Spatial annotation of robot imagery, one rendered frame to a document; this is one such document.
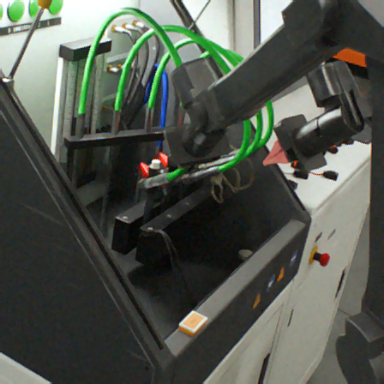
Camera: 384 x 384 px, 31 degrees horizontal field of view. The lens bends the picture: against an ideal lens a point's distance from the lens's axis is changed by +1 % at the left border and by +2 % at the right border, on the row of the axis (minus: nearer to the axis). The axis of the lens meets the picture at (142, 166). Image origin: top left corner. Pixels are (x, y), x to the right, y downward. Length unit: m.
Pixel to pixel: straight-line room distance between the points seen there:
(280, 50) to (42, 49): 0.79
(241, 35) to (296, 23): 1.07
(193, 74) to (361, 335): 0.48
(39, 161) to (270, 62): 0.48
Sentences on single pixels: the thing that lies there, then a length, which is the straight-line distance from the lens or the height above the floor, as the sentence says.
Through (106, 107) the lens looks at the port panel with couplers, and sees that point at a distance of 1.71.
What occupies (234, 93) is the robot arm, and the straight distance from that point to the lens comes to 0.90.
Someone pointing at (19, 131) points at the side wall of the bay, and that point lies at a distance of 1.15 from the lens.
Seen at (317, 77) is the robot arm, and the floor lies 1.39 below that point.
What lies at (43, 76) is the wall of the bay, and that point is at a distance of 1.50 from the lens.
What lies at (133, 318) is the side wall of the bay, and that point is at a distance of 1.14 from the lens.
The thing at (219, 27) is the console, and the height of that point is 1.33.
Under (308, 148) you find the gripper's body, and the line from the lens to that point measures 1.22.
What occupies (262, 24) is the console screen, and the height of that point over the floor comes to 1.32.
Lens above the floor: 1.70
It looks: 25 degrees down
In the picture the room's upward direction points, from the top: 9 degrees clockwise
